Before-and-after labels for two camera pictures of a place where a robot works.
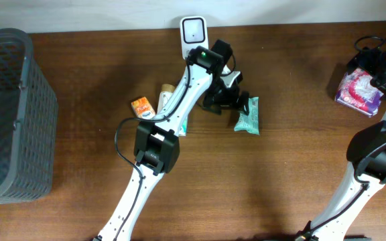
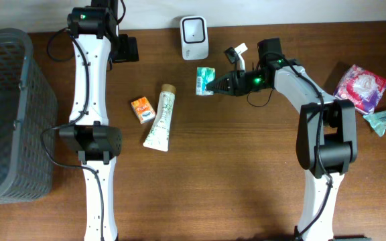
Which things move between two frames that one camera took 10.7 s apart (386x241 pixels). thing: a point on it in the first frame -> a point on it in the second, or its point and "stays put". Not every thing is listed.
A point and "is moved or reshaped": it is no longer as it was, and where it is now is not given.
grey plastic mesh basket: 18,120 stays put
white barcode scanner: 194,32 stays put
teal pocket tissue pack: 183,128 is moved or reshaped
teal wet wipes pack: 250,122 is moved or reshaped
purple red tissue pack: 355,91 stays put
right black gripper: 363,61 -> 237,82
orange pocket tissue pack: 143,108 stays put
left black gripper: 231,97 -> 128,47
